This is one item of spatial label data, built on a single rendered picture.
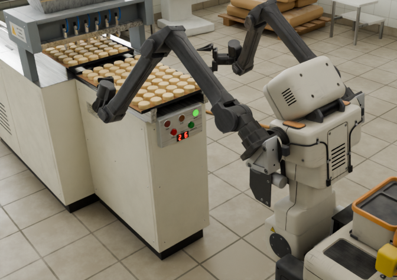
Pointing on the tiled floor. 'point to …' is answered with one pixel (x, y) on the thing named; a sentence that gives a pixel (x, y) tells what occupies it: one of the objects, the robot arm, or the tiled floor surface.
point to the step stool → (367, 19)
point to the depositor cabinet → (47, 127)
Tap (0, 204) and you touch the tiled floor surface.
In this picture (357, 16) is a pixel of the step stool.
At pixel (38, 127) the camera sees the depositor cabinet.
